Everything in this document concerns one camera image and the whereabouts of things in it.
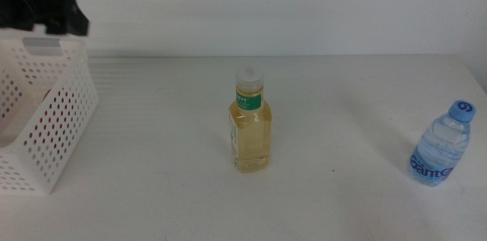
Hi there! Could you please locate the white perforated plastic basket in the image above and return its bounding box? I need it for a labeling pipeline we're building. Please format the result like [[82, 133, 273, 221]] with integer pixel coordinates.
[[0, 35, 100, 196]]

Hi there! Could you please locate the clear water bottle blue cap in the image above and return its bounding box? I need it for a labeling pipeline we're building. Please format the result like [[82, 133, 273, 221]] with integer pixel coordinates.
[[409, 100, 477, 188]]

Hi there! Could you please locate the yellow tea bottle green label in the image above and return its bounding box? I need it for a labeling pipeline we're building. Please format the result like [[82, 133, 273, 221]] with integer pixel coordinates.
[[228, 65, 273, 174]]

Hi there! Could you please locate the red cola can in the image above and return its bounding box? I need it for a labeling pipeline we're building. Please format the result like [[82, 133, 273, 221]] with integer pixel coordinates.
[[33, 87, 79, 154]]

